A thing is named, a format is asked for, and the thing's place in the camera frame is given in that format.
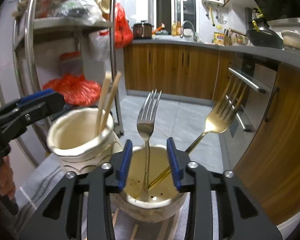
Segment black wok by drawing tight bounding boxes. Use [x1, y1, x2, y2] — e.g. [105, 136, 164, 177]
[247, 20, 284, 50]

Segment metal shelf rack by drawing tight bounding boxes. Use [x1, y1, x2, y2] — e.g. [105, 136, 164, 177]
[12, 0, 125, 136]

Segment person's left hand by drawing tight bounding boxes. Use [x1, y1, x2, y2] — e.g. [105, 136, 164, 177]
[0, 156, 16, 200]

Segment grey woven table cloth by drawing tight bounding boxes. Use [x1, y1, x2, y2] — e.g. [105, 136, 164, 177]
[19, 140, 223, 239]

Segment silver fork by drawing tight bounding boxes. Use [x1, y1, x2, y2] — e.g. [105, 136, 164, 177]
[137, 90, 162, 202]

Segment kitchen faucet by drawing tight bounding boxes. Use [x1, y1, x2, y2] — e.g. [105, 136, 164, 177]
[180, 20, 198, 42]

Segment white plastic bag hanging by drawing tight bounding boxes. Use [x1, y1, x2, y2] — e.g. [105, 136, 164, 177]
[89, 30, 110, 62]

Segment dark rice cooker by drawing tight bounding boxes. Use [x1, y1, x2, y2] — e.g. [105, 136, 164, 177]
[133, 21, 153, 40]

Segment gold fork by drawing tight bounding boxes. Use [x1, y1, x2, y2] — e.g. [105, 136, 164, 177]
[135, 76, 247, 198]

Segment wooden kitchen cabinets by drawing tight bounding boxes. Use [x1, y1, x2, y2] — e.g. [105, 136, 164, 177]
[123, 40, 300, 224]

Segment clear plastic bag on shelf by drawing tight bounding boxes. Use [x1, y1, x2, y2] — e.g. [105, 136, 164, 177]
[53, 0, 106, 26]

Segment built-in oven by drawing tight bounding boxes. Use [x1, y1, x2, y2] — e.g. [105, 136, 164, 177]
[228, 53, 279, 137]

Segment red plastic bag hanging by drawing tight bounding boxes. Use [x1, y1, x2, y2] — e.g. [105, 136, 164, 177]
[114, 3, 134, 49]

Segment red plastic bag lower shelf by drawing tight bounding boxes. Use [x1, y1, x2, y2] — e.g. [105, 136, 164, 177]
[43, 74, 102, 106]

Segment white ceramic pot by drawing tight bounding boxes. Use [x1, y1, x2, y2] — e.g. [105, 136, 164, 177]
[281, 30, 300, 54]

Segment white ceramic double utensil holder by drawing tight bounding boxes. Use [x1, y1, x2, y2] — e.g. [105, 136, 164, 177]
[46, 108, 186, 223]

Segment yellow oil bottle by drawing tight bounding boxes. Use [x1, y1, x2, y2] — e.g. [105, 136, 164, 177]
[213, 31, 225, 45]

